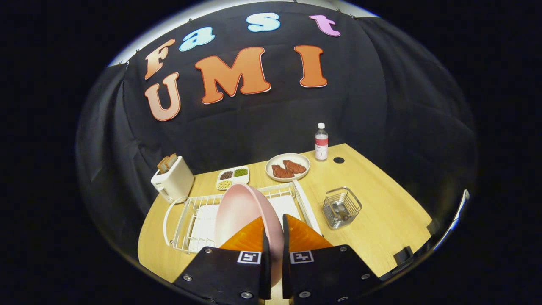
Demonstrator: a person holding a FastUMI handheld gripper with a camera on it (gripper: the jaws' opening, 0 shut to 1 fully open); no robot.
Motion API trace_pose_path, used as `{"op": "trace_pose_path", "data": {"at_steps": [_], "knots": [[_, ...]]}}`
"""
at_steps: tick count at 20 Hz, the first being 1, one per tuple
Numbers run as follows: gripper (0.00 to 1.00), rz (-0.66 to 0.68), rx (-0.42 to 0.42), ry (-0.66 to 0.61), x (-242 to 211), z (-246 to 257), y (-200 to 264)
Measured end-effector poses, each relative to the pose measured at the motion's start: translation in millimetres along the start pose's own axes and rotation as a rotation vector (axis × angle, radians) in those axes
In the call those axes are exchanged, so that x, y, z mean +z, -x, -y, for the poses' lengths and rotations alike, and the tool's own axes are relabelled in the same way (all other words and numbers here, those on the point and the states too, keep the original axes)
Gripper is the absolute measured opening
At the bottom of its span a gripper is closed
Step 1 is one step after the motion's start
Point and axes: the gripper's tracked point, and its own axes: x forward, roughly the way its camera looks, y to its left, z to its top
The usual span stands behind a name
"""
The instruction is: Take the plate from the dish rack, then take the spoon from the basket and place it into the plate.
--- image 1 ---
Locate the toasted bread slice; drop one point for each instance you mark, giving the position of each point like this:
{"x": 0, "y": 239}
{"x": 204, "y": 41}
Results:
{"x": 171, "y": 161}
{"x": 162, "y": 165}

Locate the pile of dark beans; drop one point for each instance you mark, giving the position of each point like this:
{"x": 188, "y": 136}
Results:
{"x": 226, "y": 175}

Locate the plastic bottle with red label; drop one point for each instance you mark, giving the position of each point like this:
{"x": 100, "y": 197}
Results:
{"x": 321, "y": 144}

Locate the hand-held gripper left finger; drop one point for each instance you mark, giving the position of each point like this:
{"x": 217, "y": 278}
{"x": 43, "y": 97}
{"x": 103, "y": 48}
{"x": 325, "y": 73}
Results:
{"x": 228, "y": 275}

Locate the red meat slice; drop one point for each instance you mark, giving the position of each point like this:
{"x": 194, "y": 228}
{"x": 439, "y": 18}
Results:
{"x": 281, "y": 172}
{"x": 295, "y": 167}

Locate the black table edge clamp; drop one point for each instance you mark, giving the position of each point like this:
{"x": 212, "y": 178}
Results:
{"x": 403, "y": 255}
{"x": 434, "y": 226}

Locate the metal spoon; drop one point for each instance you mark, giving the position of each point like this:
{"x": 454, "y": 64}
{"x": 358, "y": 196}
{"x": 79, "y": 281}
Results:
{"x": 338, "y": 207}

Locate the cream dish with meat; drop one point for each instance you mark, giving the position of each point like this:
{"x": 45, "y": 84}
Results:
{"x": 275, "y": 160}

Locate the black round table grommet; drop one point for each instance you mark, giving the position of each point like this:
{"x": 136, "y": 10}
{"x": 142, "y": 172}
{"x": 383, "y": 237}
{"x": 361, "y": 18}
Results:
{"x": 338, "y": 160}

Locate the pink plate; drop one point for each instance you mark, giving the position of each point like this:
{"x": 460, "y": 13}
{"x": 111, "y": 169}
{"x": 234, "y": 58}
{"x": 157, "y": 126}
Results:
{"x": 241, "y": 212}

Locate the white toaster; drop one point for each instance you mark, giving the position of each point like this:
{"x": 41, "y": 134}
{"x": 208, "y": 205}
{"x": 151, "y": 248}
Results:
{"x": 178, "y": 182}

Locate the white divided dish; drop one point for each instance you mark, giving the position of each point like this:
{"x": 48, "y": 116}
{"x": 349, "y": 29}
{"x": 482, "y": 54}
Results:
{"x": 233, "y": 180}

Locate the pile of green beans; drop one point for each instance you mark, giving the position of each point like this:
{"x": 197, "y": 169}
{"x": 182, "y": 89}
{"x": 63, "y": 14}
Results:
{"x": 241, "y": 172}

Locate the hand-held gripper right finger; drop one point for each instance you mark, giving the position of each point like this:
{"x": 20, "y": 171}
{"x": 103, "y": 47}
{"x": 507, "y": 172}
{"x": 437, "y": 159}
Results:
{"x": 286, "y": 275}

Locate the pile of yellow beans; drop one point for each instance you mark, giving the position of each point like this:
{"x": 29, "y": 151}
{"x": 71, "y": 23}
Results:
{"x": 225, "y": 184}

